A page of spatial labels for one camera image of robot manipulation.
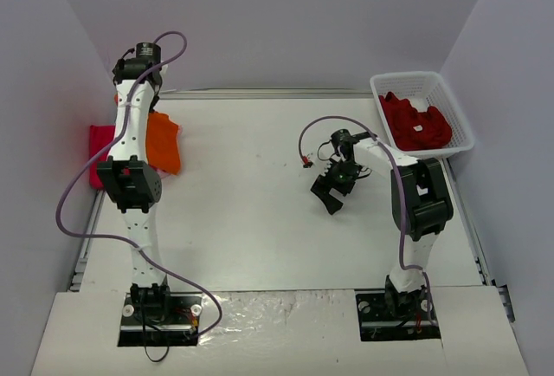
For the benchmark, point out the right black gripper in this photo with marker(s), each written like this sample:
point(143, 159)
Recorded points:
point(333, 190)

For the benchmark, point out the orange t shirt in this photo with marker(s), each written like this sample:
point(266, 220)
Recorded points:
point(149, 136)

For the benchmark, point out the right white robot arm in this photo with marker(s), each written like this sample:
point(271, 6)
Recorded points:
point(420, 204)

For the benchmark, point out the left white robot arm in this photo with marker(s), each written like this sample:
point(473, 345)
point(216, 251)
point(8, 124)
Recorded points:
point(132, 184)

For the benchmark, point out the dark red t shirt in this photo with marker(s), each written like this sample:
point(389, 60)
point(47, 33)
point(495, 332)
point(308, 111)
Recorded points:
point(413, 130)

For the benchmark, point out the pink folded t shirt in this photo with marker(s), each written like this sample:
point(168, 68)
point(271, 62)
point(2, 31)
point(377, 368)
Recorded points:
point(179, 135)

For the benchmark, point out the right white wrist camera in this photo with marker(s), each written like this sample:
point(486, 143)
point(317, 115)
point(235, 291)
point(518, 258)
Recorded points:
point(319, 161)

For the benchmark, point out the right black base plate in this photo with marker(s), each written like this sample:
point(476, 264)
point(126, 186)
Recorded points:
point(377, 323)

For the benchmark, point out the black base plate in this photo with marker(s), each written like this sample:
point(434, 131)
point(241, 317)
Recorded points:
point(377, 323)
point(147, 325)

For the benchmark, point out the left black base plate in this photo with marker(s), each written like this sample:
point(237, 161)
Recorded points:
point(147, 325)

